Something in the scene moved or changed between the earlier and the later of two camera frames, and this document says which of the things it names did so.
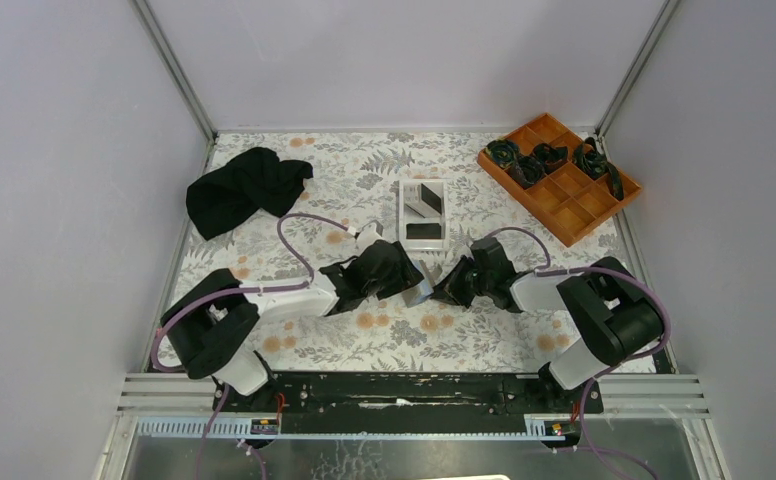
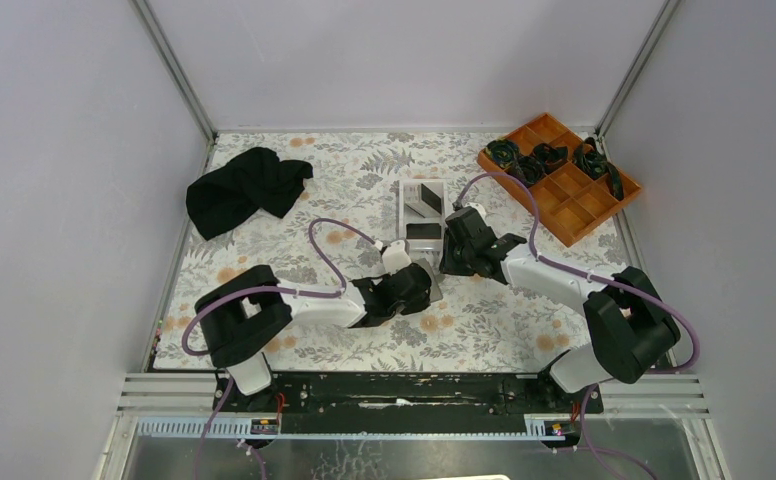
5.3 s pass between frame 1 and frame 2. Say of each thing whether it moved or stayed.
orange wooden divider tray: stayed
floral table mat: stayed
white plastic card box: stayed
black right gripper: moved
